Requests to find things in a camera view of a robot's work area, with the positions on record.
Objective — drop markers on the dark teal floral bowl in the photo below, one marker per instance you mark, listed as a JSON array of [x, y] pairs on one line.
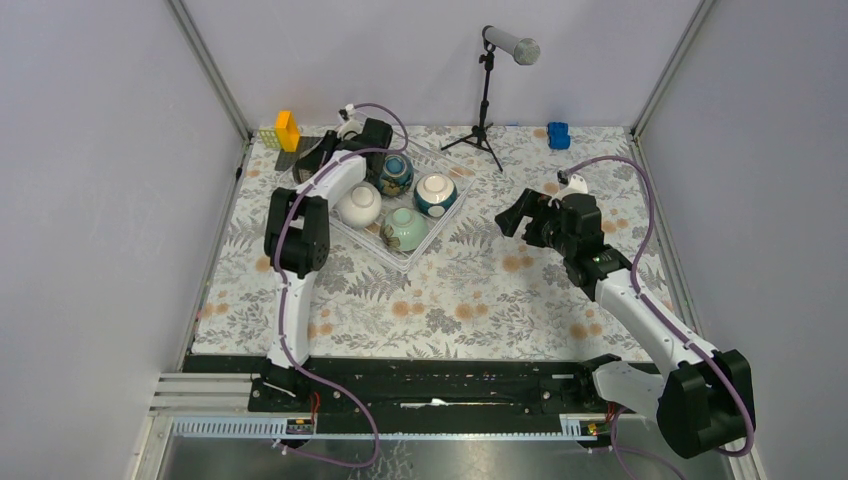
[[396, 176]]

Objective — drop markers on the light green celadon bowl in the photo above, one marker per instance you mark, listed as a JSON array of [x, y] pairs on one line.
[[403, 229]]

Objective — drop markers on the blue toy block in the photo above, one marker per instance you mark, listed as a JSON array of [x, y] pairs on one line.
[[558, 134]]

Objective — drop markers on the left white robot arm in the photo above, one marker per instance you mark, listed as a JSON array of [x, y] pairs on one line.
[[297, 236]]

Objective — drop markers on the wrist white camera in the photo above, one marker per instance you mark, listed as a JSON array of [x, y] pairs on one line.
[[571, 183], [349, 126]]

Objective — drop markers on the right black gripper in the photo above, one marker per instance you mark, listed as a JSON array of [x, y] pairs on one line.
[[510, 220]]

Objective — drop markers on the lime green toy block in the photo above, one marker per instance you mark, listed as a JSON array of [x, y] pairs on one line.
[[269, 138]]

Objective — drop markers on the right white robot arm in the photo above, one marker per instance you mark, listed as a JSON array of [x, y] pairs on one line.
[[701, 398]]

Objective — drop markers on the teal white spotted bowl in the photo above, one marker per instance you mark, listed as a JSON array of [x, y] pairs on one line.
[[434, 194]]

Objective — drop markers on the dark patterned bowl tan inside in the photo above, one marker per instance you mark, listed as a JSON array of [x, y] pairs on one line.
[[308, 164]]

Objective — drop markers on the white ribbed bowl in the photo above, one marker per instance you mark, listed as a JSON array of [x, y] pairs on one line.
[[360, 206]]

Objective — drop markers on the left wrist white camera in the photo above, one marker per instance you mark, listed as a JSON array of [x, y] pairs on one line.
[[349, 126]]

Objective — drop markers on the yellow toy block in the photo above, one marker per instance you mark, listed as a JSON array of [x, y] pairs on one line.
[[287, 131]]

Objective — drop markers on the dark grey building plate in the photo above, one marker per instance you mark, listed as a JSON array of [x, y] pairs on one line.
[[285, 160]]

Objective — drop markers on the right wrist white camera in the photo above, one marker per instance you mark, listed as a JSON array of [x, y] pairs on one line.
[[571, 183]]

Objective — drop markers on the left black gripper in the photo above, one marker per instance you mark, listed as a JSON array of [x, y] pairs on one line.
[[330, 141]]

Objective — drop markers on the grey microphone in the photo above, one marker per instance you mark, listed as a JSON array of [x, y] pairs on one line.
[[524, 51]]

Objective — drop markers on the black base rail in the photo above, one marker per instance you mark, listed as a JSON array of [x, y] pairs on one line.
[[416, 396]]

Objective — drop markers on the white wire dish rack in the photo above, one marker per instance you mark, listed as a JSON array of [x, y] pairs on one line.
[[424, 161]]

